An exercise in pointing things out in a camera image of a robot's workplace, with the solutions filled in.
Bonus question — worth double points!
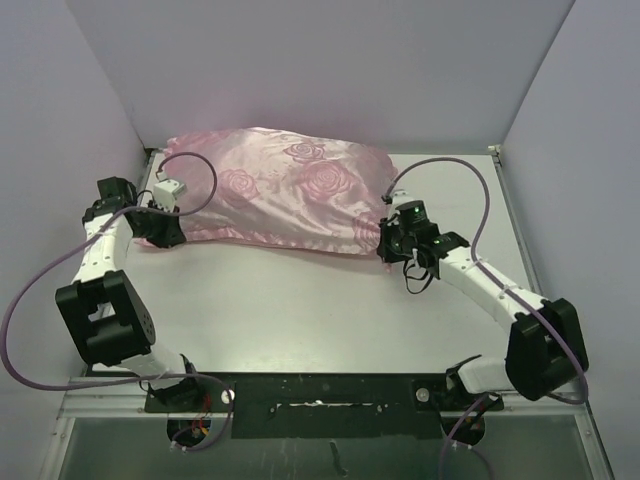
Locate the pink satin rose pillowcase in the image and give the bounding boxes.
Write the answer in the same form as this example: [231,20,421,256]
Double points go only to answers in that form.
[163,127,397,258]

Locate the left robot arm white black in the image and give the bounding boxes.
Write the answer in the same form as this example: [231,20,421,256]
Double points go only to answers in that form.
[55,177,205,411]

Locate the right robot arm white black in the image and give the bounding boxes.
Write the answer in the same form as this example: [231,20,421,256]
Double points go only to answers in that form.
[377,195,589,409]

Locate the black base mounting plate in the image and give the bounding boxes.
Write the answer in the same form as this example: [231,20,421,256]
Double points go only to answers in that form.
[143,370,504,441]

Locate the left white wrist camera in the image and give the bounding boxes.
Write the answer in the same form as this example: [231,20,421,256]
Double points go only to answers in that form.
[151,178,187,213]

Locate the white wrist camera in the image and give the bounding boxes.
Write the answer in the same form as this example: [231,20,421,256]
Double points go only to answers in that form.
[151,178,187,213]
[382,189,409,205]

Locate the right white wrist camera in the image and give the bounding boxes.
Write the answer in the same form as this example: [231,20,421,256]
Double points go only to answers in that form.
[382,189,409,205]

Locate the aluminium frame rail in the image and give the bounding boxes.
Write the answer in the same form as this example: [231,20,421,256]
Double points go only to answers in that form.
[42,144,616,480]

